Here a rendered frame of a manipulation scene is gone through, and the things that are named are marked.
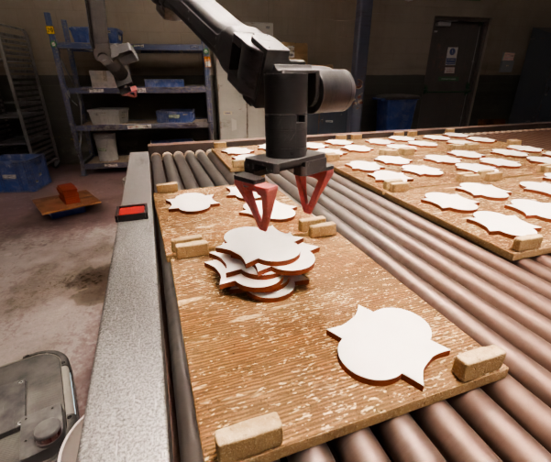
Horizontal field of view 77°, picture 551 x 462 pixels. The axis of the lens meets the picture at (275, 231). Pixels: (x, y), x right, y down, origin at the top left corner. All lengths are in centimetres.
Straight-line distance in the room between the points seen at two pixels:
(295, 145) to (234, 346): 27
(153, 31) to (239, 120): 169
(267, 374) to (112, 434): 17
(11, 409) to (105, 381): 105
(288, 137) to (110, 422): 38
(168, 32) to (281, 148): 543
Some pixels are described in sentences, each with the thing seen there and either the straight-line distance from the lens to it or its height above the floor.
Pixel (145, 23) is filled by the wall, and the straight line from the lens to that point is 589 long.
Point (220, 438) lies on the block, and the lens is 35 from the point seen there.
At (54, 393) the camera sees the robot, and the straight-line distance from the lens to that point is 153.
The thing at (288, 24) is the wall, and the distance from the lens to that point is 607.
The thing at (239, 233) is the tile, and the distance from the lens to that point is 61.
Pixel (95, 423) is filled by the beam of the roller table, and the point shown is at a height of 92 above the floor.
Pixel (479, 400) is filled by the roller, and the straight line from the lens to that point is 48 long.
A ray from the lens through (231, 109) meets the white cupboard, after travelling 533.
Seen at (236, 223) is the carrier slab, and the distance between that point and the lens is 80.
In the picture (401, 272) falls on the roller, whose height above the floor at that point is 92.
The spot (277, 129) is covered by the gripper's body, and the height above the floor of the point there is 118.
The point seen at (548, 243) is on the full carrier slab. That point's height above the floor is 94.
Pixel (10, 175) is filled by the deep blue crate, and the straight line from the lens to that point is 503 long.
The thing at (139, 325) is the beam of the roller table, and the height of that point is 91.
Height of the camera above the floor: 124
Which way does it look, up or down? 24 degrees down
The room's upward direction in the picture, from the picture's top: straight up
